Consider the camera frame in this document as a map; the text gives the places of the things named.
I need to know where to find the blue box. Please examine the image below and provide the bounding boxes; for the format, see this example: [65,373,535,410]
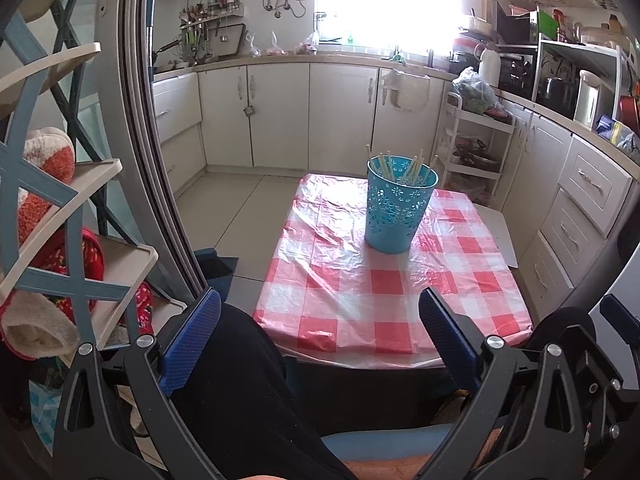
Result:
[596,115,623,141]

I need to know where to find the red white checked tablecloth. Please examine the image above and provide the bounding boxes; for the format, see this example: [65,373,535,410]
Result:
[252,173,533,366]

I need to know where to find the black wok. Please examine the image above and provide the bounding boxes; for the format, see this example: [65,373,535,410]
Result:
[152,40,182,68]

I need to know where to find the black microwave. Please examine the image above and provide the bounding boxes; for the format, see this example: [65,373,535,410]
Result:
[495,7,540,46]

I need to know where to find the blue perforated plastic basket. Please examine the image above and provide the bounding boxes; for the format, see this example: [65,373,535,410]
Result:
[363,155,439,255]

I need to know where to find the bright kitchen window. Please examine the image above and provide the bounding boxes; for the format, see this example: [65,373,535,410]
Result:
[314,0,473,53]

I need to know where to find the hanging white plastic bag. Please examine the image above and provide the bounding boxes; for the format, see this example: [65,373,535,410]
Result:
[378,69,432,111]

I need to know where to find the white rolling cart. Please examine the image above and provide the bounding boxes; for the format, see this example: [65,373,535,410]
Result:
[435,92,516,206]

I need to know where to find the person's black trousers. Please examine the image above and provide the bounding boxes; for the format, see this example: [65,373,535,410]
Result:
[170,304,598,480]

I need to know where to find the red frying pan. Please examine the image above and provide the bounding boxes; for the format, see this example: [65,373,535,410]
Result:
[617,95,640,133]

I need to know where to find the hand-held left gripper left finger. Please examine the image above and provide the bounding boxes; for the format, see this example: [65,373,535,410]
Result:
[52,287,223,480]

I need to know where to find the blue patterned bag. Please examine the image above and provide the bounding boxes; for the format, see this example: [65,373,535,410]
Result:
[30,380,61,456]

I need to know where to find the white countertop shelf rack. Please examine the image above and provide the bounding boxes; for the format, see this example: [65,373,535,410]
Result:
[532,39,631,126]

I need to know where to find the white stool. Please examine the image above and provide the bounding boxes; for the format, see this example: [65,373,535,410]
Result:
[470,205,520,268]

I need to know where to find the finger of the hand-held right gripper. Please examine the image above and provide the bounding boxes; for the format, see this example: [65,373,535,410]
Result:
[565,324,633,461]
[599,293,638,333]

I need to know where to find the cream base cabinet unit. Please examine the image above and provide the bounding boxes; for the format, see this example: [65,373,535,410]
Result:
[151,72,207,196]
[197,62,446,173]
[500,97,640,316]

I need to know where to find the blue chair seat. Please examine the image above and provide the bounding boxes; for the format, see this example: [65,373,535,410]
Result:
[320,422,456,461]

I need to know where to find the dark cooking pot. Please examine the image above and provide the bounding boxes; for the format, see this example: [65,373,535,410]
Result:
[540,76,576,113]

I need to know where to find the black countertop oven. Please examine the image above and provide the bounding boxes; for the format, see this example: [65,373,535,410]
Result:
[497,55,538,98]

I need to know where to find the white thermos jug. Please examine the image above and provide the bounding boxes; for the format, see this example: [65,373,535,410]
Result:
[475,44,501,88]

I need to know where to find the hanging metal tray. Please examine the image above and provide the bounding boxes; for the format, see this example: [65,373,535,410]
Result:
[216,24,246,56]

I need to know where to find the white electric water boiler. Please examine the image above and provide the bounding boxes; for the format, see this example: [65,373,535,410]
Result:
[574,70,616,131]

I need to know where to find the cream plush slipper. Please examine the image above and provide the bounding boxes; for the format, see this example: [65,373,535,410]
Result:
[0,292,81,361]

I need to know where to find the red white plush slipper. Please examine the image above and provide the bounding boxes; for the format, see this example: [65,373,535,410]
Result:
[17,127,76,256]

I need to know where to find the green cutting board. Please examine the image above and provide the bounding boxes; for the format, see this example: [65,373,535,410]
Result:
[539,9,563,41]

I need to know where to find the bundle of wooden chopsticks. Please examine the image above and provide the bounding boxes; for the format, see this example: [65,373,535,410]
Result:
[365,144,440,186]

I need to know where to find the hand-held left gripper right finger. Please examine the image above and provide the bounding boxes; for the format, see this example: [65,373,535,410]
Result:
[419,287,586,480]

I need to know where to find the white shoe rack shelf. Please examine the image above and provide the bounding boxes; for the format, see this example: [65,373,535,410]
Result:
[0,10,188,361]

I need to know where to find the wall utensil rack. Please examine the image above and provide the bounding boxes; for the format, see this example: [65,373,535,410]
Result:
[179,0,247,61]

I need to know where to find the plastic bag of greens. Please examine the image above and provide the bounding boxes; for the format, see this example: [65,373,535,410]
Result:
[452,66,501,113]

